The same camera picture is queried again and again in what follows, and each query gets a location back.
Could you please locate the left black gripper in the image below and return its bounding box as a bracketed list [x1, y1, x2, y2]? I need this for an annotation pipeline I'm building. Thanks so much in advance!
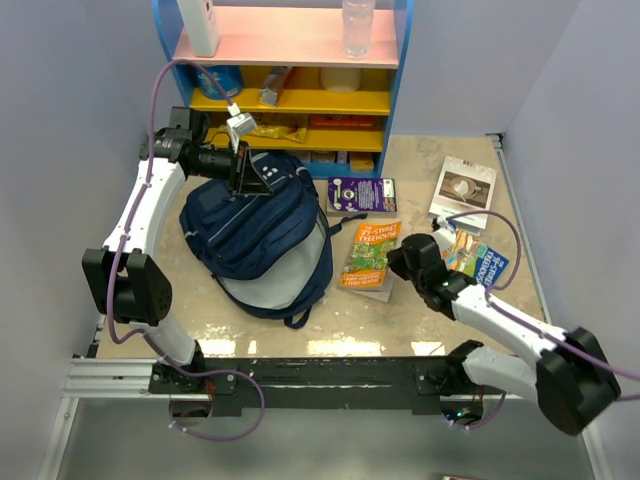
[191, 139, 274, 195]

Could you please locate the blue Treehouse book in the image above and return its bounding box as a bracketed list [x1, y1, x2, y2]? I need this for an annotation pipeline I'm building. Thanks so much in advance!
[443, 229, 509, 287]

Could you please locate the orange Treehouse book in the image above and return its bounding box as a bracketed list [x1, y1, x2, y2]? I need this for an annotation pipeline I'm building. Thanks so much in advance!
[337, 221, 402, 303]

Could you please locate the navy blue student backpack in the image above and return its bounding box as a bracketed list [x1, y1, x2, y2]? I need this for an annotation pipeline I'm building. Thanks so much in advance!
[179, 153, 343, 329]

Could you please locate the white coffee cover book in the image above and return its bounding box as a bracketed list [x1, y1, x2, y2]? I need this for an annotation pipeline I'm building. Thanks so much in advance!
[428, 156, 497, 235]

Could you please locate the purple paperback book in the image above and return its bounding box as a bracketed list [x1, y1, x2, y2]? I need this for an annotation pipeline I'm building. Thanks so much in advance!
[326, 177, 398, 217]

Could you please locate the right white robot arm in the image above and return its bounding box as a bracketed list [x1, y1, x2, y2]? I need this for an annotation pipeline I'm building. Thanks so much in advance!
[387, 229, 621, 436]

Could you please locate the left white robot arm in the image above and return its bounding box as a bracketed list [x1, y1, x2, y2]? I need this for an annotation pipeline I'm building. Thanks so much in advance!
[82, 105, 273, 392]

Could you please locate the yellow snack bag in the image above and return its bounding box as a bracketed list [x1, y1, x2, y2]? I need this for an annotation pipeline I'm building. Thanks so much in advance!
[213, 114, 308, 143]

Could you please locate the orange red snack box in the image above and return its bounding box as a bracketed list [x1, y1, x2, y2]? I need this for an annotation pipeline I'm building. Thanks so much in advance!
[309, 114, 376, 130]

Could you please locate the silver foil snack packet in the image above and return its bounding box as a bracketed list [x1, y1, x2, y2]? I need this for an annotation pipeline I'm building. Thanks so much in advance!
[259, 66, 293, 107]

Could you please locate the blue snack canister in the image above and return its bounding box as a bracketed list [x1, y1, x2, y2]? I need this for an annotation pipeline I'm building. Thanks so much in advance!
[196, 65, 244, 100]

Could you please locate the blue colourful shelf unit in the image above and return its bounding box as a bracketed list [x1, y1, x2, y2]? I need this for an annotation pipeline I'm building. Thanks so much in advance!
[151, 1, 415, 176]

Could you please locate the small boxes bottom shelf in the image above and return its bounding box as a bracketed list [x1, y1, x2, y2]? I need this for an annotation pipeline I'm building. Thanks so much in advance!
[290, 150, 375, 173]

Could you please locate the cream round container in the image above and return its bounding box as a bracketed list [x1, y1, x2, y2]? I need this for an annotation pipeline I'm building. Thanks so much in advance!
[319, 67, 362, 94]

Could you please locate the white rectangular bottle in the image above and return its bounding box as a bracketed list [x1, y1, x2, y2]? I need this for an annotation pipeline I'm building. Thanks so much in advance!
[177, 0, 221, 58]

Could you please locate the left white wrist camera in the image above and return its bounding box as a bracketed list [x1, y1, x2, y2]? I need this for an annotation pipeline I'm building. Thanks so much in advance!
[226, 103, 257, 153]

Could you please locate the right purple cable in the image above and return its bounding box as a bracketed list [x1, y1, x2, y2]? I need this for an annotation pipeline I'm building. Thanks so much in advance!
[444, 209, 640, 431]

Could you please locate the purple cable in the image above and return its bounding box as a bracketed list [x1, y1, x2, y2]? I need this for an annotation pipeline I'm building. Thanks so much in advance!
[444, 209, 640, 431]
[106, 58, 266, 444]

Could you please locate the black metal base plate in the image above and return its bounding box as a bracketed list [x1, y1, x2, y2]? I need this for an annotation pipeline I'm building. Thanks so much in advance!
[149, 356, 499, 417]

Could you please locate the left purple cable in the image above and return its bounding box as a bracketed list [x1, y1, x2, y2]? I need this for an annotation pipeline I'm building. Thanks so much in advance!
[106, 58, 266, 444]

